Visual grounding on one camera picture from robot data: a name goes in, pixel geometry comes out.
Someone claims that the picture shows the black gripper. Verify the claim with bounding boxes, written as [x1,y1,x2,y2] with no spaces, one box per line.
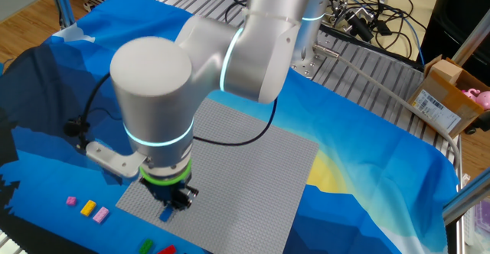
[139,175,200,211]

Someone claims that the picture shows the long blue Lego brick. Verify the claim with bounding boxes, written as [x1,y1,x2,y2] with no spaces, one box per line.
[158,204,175,223]

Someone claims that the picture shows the green Lego brick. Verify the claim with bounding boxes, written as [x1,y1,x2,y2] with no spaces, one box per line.
[138,238,155,254]

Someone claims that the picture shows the light pink Lego brick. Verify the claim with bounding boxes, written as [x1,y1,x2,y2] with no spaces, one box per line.
[92,206,110,224]

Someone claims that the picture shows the yellow Lego brick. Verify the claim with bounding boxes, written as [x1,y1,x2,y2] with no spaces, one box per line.
[80,199,97,217]

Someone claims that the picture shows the grey Lego baseplate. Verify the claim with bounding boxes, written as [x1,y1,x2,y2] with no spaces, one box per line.
[115,98,320,254]

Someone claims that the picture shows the blue mountain print tablecloth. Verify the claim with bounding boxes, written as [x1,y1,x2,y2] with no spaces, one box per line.
[0,0,460,254]

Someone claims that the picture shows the large open cardboard box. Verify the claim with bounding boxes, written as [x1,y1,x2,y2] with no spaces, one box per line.
[407,54,490,139]

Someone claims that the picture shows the small tan cardboard box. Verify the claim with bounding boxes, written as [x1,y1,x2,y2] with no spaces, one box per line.
[430,58,463,86]

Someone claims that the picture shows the clear plastic storage box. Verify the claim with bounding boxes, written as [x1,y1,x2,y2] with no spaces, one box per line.
[461,200,490,254]

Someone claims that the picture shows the black caster wheel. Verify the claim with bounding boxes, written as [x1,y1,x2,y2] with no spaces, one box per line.
[465,110,490,135]

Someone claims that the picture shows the pink plastic toy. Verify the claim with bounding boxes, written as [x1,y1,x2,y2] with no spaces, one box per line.
[461,87,490,112]

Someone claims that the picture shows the black cabinet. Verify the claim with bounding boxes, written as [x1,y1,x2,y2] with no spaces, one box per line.
[419,0,490,86]

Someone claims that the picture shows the green wrist flange ring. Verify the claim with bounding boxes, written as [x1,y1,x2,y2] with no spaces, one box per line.
[138,158,194,187]

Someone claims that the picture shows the silver camera mount bracket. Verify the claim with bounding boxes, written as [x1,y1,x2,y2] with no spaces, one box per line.
[85,141,149,179]

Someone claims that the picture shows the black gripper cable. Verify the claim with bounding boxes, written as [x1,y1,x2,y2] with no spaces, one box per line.
[192,96,279,147]

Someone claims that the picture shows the black camera cable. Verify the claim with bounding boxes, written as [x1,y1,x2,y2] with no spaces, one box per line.
[63,72,123,150]

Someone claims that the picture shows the white cable tie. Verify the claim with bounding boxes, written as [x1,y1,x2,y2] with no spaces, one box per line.
[241,8,302,28]

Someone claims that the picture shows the grey flexible hose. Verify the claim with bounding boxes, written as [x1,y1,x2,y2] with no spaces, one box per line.
[312,43,462,174]

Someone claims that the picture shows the blue and silver post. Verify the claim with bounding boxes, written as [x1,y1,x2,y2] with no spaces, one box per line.
[45,0,77,29]

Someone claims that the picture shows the tangled black cables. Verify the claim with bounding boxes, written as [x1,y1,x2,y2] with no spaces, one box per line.
[325,0,428,62]

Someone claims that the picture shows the silver aluminium frame bar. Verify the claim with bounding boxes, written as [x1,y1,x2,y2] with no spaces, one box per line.
[451,7,490,67]
[442,168,490,226]

